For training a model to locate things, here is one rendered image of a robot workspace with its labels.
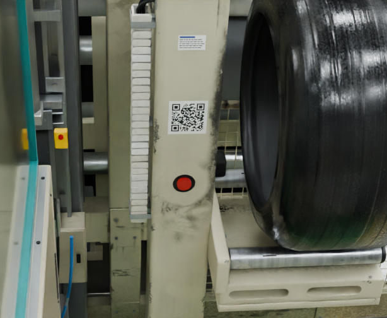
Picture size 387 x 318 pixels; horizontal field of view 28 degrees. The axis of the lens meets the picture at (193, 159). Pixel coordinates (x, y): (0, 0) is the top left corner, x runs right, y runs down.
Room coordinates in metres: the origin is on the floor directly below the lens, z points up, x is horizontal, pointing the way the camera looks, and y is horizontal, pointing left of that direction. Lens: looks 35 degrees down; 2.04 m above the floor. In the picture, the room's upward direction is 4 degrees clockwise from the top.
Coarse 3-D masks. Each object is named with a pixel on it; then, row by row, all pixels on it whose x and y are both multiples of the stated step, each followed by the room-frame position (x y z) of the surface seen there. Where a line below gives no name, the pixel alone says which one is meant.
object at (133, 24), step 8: (144, 0) 1.31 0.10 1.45; (152, 0) 1.29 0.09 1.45; (136, 8) 1.30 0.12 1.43; (144, 8) 1.31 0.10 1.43; (152, 8) 1.34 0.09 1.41; (136, 24) 1.28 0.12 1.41; (144, 24) 1.28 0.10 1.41; (152, 24) 1.28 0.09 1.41; (136, 216) 1.28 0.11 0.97; (144, 216) 1.28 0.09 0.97
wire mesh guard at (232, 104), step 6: (222, 102) 1.71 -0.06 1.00; (228, 102) 1.71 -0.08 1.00; (234, 102) 1.71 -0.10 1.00; (222, 108) 1.71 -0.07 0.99; (228, 108) 1.71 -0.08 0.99; (234, 108) 1.71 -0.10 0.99; (228, 114) 1.71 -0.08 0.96; (222, 132) 1.72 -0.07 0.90; (228, 132) 1.72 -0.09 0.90; (234, 132) 1.72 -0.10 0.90; (240, 150) 1.72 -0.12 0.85; (234, 162) 1.72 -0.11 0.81; (234, 168) 1.72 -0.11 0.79; (240, 168) 1.73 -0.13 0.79; (384, 246) 1.79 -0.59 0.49; (210, 282) 1.72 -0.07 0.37; (384, 282) 1.79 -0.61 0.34; (384, 288) 1.79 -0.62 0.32; (210, 294) 1.72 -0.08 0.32
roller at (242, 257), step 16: (240, 256) 1.23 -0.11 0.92; (256, 256) 1.24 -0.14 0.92; (272, 256) 1.24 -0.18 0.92; (288, 256) 1.24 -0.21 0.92; (304, 256) 1.25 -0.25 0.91; (320, 256) 1.25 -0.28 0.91; (336, 256) 1.26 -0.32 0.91; (352, 256) 1.26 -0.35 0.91; (368, 256) 1.27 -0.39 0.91; (384, 256) 1.27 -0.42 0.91
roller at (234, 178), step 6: (228, 174) 1.51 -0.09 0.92; (234, 174) 1.52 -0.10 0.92; (240, 174) 1.52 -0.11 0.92; (216, 180) 1.50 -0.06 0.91; (222, 180) 1.50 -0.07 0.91; (228, 180) 1.50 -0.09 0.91; (234, 180) 1.51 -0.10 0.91; (240, 180) 1.51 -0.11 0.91; (216, 186) 1.50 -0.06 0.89; (222, 186) 1.50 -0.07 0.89; (228, 186) 1.50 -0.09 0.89; (234, 186) 1.51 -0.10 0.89; (240, 186) 1.51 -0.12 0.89
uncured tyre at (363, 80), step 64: (256, 0) 1.53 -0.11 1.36; (320, 0) 1.32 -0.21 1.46; (384, 0) 1.34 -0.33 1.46; (256, 64) 1.64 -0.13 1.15; (320, 64) 1.21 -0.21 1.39; (384, 64) 1.22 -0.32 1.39; (256, 128) 1.58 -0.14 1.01; (320, 128) 1.14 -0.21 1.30; (384, 128) 1.16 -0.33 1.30; (256, 192) 1.37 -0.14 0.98; (320, 192) 1.12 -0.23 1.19; (384, 192) 1.13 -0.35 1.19
